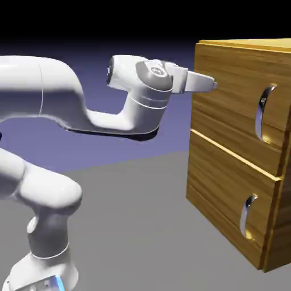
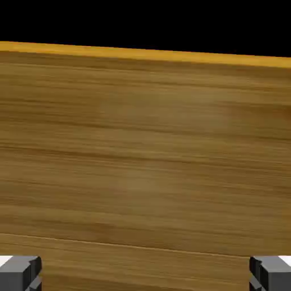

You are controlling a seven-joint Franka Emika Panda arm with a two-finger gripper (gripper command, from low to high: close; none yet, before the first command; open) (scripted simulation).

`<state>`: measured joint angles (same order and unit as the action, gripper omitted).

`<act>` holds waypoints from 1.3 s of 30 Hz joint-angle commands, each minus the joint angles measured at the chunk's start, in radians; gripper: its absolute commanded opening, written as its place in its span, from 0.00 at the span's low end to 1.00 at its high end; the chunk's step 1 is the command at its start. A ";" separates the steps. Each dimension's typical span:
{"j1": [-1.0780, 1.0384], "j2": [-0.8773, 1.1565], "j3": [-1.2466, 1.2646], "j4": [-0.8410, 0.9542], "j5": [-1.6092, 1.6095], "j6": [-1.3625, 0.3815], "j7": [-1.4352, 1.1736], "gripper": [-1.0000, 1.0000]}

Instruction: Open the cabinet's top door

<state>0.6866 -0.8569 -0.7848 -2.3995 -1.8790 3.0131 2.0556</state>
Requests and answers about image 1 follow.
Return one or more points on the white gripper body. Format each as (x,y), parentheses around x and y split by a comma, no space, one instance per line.
(197,82)

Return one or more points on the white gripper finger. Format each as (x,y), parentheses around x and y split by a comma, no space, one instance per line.
(215,85)

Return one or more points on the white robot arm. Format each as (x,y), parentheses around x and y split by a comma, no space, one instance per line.
(56,91)

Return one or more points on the wooden cabinet door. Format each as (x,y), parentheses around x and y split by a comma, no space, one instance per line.
(222,181)
(229,91)

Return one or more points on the light wooden cabinet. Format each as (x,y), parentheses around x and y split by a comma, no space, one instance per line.
(282,204)

